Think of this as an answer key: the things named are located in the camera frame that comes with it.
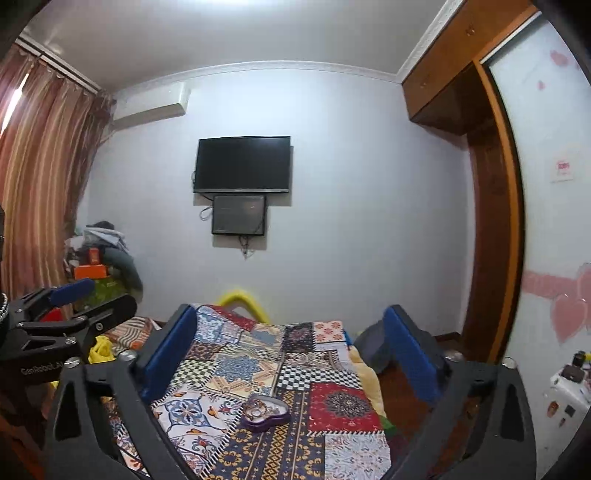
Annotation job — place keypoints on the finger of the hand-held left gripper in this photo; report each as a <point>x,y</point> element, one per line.
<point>106,314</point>
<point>71,291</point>

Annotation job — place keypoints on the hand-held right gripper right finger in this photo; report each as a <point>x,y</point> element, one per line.
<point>411,355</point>

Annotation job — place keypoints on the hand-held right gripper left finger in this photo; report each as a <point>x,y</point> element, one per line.
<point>166,355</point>

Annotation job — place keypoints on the purple heart-shaped jewelry box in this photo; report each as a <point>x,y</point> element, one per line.
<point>265,415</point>

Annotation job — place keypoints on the green printed bag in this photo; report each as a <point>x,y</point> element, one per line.
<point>111,288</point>

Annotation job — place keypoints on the orange flat box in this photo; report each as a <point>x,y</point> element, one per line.
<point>90,272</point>

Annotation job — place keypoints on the striped orange blanket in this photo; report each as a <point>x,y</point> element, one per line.
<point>134,332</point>

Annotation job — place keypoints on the dark grey bag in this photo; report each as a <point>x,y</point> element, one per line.
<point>371,346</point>

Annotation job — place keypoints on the small red box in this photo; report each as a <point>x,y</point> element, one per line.
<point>94,256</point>

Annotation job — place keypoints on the pale yellow fleece blanket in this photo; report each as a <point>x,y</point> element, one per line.
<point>369,387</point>

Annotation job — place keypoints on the pile of clothes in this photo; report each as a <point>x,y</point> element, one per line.
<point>108,235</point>

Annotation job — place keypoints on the patchwork printed blanket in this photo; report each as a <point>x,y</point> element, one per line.
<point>258,350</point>

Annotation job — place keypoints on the striped brown curtain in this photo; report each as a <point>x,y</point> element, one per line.
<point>41,161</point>

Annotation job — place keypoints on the brown wooden door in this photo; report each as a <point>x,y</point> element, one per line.
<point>482,240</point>

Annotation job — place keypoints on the white low cabinet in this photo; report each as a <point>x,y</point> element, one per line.
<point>568,406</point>

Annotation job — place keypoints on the white heart-print sliding door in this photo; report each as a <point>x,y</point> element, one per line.
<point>545,254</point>

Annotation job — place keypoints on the dark small jar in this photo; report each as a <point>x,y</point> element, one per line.
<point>580,361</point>

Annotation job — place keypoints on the white air conditioner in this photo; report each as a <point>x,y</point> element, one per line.
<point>147,108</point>

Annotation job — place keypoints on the white and red door sticker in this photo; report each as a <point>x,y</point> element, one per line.
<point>562,169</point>

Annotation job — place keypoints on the wooden wardrobe cabinet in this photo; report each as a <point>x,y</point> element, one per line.
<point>443,78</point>

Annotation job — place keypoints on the small black wall monitor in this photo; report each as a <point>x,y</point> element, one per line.
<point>239,215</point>

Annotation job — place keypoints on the wall-mounted black television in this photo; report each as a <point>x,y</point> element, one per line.
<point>242,164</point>

